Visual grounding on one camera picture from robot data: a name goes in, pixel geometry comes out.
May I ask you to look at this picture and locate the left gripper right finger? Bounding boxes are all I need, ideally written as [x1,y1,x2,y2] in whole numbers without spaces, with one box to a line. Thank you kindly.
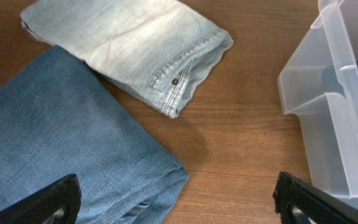
[273,172,358,224]

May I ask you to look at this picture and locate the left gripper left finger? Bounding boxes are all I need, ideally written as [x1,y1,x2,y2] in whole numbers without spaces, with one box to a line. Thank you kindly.
[0,174,81,224]

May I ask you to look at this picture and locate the light blue jeans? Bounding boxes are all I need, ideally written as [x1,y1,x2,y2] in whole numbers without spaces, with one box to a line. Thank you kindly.
[21,0,233,118]

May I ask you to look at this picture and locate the clear plastic storage bin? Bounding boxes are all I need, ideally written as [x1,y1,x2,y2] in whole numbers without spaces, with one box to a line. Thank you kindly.
[278,0,358,209]

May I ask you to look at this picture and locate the medium blue jeans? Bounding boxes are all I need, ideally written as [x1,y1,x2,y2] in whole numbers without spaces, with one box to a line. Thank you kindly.
[0,47,189,223]

